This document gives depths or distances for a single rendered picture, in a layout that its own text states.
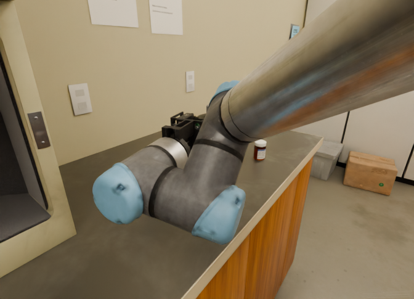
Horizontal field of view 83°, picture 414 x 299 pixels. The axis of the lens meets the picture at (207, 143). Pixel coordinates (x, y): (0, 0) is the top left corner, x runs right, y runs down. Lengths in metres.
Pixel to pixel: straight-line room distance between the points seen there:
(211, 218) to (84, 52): 0.87
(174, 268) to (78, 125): 0.71
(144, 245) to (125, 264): 0.06
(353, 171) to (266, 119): 2.60
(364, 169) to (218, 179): 2.55
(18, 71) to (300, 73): 0.45
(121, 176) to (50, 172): 0.27
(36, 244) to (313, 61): 0.59
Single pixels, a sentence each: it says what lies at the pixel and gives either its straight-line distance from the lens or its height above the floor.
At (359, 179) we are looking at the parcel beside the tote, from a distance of 2.85.
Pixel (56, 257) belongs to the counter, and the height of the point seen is 0.94.
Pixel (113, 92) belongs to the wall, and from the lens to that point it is 1.10.
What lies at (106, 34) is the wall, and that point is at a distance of 1.09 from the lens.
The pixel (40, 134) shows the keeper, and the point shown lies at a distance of 0.54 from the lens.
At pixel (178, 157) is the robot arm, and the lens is 0.39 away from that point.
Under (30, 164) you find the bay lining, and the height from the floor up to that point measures 1.12.
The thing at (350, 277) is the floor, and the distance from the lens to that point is 1.93.
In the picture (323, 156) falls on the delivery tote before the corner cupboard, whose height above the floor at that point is 0.29.
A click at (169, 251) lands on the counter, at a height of 0.94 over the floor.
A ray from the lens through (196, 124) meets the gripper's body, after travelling 0.46.
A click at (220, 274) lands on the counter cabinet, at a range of 0.68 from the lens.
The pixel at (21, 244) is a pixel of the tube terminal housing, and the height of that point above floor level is 0.99.
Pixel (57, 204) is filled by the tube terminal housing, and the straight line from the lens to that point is 0.60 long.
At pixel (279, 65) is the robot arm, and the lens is 0.21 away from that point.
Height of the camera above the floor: 1.34
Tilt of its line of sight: 22 degrees down
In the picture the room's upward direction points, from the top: straight up
